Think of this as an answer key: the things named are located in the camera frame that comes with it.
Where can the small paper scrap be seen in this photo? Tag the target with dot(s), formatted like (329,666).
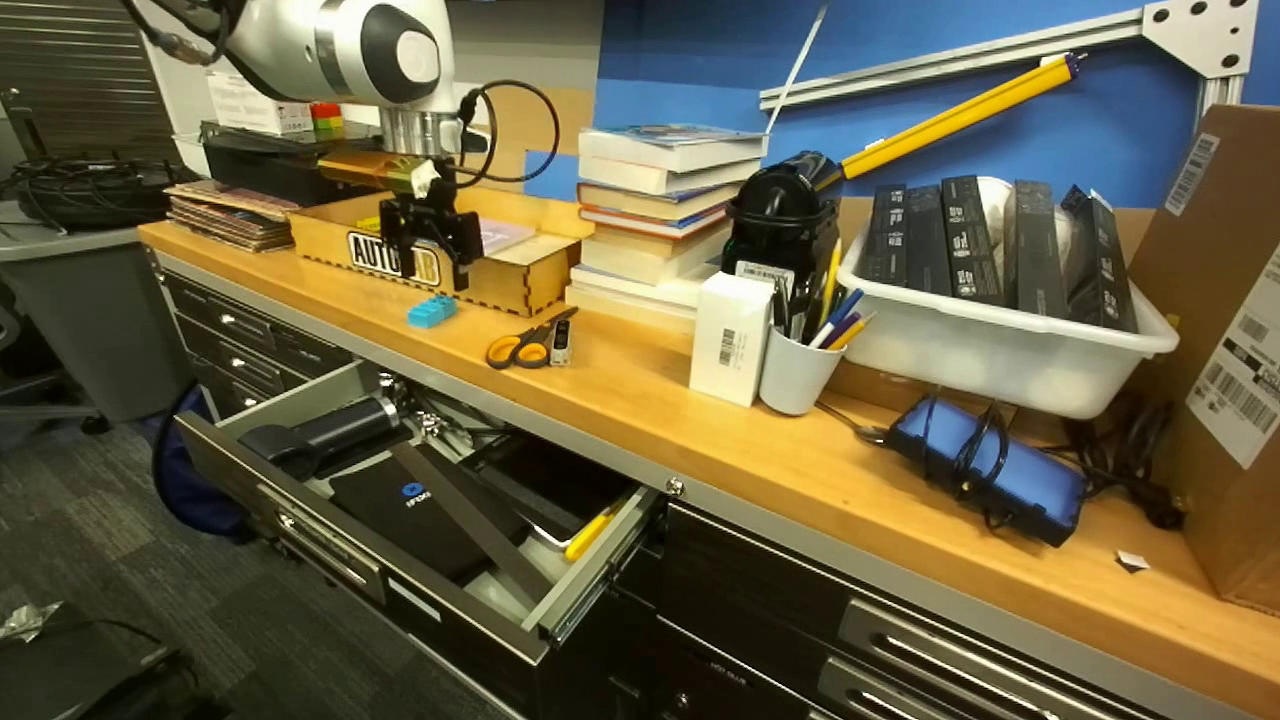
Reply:
(1132,561)

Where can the black bag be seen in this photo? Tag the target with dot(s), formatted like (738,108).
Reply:
(80,670)

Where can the black box with blue logo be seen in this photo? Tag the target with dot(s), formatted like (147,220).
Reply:
(410,510)

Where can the heap of pens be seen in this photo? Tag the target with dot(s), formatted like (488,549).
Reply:
(825,318)

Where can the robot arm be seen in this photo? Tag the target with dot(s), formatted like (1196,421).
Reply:
(300,45)

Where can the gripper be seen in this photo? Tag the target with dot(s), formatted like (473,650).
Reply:
(432,225)

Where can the yellow pen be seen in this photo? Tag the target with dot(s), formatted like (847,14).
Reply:
(588,535)

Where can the white plastic tub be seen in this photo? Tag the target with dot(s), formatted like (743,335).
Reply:
(1000,350)

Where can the stack of books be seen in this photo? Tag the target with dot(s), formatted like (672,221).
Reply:
(655,215)

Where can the blue building block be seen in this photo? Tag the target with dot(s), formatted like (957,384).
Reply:
(431,311)

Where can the yellow pole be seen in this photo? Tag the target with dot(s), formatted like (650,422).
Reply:
(950,118)

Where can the white round item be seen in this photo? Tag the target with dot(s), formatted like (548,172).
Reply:
(995,205)

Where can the aluminium rail frame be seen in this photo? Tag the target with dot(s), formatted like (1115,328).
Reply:
(1190,35)

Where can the blue bag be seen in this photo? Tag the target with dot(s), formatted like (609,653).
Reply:
(190,480)

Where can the small silver black stick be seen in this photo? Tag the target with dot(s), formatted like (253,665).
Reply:
(561,343)

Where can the white cup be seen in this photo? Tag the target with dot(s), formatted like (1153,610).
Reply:
(795,378)

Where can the black case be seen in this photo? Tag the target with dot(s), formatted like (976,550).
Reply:
(270,165)

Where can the black slim box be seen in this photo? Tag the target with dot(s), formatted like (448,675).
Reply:
(970,240)
(1105,265)
(885,235)
(925,240)
(1035,250)

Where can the open black drawer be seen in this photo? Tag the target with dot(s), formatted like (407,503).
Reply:
(420,590)

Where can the long black bar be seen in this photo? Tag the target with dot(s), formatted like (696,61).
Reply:
(480,520)

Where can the stack of coloured blocks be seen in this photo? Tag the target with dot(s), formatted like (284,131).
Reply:
(325,116)

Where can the blue power brick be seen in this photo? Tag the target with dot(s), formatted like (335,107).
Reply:
(1010,475)

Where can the black cylindrical tool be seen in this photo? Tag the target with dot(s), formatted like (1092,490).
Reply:
(340,430)

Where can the stack of magazines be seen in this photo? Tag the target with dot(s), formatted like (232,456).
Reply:
(225,215)

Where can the white strip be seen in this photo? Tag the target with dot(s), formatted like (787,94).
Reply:
(795,70)

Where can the closed black drawer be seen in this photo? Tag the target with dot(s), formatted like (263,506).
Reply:
(200,300)
(750,580)
(205,345)

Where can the white labelled box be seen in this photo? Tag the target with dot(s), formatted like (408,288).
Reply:
(255,100)

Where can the white carton box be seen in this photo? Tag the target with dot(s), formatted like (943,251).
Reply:
(730,340)

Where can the wooden box with black print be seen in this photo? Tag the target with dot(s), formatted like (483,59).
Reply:
(520,275)

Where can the brown cardboard box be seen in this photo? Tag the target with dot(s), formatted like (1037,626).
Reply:
(1215,340)

